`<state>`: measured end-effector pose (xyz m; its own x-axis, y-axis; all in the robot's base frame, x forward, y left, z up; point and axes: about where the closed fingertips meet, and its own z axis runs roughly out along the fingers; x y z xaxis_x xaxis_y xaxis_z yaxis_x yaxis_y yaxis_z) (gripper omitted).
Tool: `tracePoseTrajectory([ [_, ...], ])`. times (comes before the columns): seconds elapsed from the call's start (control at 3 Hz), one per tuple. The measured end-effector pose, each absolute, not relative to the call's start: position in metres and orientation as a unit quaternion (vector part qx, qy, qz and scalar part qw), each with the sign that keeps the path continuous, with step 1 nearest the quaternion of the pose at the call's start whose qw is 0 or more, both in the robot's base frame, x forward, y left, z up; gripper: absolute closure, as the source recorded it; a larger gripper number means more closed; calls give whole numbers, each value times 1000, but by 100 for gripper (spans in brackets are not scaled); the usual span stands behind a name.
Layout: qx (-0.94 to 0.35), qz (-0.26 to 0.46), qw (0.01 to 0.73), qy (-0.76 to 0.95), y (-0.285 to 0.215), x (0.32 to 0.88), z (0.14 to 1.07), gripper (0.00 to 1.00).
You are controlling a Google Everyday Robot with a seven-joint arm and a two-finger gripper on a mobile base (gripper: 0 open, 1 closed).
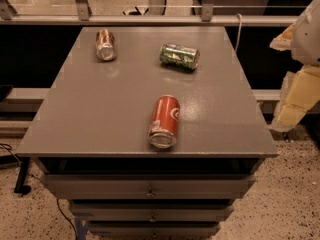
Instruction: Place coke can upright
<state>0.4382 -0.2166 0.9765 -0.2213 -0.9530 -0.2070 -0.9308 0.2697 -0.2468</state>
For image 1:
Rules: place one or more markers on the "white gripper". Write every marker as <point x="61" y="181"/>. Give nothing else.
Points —
<point x="308" y="39"/>

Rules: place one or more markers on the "red coke can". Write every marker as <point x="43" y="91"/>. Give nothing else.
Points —
<point x="163" y="129"/>

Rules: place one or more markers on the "green soda can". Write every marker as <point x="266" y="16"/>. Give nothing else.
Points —
<point x="179" y="56"/>

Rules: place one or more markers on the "copper brown soda can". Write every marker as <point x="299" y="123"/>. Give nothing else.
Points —
<point x="105" y="45"/>

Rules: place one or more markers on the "grey drawer cabinet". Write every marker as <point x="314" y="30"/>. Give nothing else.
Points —
<point x="96" y="117"/>

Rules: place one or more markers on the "middle grey drawer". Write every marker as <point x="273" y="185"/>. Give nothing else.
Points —
<point x="151" y="212"/>

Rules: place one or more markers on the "grey drawer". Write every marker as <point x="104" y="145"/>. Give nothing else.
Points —
<point x="151" y="212"/>
<point x="148" y="186"/>
<point x="153" y="229"/>

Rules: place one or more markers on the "bottom grey drawer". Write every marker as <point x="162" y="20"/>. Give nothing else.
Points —
<point x="153" y="229"/>

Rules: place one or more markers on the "top grey drawer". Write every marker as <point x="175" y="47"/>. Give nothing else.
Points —
<point x="148" y="186"/>

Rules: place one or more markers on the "grey metal railing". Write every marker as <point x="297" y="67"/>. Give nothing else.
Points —
<point x="109" y="13"/>

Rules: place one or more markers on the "black stand leg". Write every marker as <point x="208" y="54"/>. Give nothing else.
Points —
<point x="21" y="187"/>

